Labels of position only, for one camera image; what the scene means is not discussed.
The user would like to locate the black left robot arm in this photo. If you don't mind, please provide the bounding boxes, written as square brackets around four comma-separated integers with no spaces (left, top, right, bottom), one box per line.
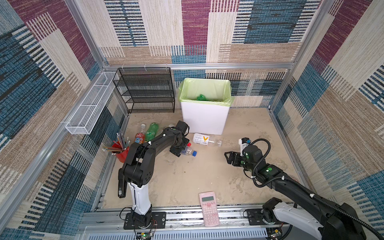
[118,121,190,230]

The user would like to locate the green bottle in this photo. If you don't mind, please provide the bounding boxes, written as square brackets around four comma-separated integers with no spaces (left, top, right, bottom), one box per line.
[146,123,159,142]
[197,94,207,101]

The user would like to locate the white bin with green liner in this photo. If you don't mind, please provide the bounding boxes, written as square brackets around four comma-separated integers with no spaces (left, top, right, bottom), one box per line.
[178,78,234,135]

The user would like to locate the qoo red label bottle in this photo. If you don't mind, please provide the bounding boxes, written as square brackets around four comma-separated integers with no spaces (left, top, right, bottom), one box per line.
[135,124,146,144]

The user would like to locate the white wire wall basket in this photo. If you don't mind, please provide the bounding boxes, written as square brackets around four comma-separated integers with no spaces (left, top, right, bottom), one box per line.
[66,72,115,135]

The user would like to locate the white yellow label bottle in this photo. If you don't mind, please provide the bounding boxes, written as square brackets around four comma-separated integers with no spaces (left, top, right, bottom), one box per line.
[193,133,222,147]

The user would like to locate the pink calculator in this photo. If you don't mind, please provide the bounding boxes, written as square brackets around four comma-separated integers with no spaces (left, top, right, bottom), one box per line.
[199,192,220,227]

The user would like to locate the light blue label bottle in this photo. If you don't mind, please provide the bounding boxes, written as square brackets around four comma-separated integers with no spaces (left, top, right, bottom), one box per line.
[181,147,197,157]

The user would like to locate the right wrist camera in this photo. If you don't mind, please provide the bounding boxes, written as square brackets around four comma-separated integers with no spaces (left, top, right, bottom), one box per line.
[239,138,251,157]

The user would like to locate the red pencil cup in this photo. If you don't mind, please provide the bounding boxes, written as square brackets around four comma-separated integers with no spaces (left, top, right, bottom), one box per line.
[102,132,130,163]

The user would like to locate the black wire mesh shelf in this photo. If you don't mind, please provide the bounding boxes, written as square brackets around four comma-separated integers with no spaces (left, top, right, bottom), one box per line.
[113,67,176,114]

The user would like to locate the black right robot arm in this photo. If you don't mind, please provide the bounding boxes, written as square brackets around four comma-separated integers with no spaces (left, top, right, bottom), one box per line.
[224,143,384,240]

